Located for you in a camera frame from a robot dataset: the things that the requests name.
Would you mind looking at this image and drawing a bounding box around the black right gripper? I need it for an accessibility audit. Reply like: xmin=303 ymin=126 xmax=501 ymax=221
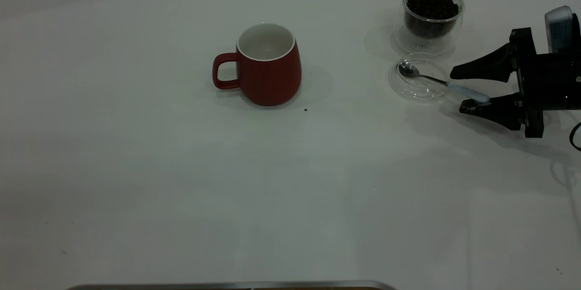
xmin=450 ymin=27 xmax=581 ymax=139

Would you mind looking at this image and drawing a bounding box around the metal spoon pale blue handle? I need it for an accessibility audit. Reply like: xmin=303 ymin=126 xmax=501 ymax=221
xmin=398 ymin=62 xmax=492 ymax=105

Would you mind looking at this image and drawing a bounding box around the red ceramic mug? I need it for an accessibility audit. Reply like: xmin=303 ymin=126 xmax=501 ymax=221
xmin=212 ymin=23 xmax=302 ymax=107

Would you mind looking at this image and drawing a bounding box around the clear round glass lid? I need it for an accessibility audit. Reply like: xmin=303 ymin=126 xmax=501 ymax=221
xmin=389 ymin=52 xmax=453 ymax=102

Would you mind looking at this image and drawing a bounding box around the dark coffee beans pile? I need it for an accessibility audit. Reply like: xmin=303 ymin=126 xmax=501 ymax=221
xmin=405 ymin=0 xmax=460 ymax=39

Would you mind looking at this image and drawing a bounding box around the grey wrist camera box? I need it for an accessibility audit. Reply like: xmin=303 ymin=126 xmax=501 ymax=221
xmin=544 ymin=5 xmax=580 ymax=54

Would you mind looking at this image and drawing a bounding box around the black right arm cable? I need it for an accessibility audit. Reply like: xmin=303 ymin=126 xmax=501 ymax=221
xmin=569 ymin=122 xmax=581 ymax=152

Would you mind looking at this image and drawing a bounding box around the grey metal frame edge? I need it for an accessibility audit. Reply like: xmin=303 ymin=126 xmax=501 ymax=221
xmin=66 ymin=280 xmax=398 ymax=290

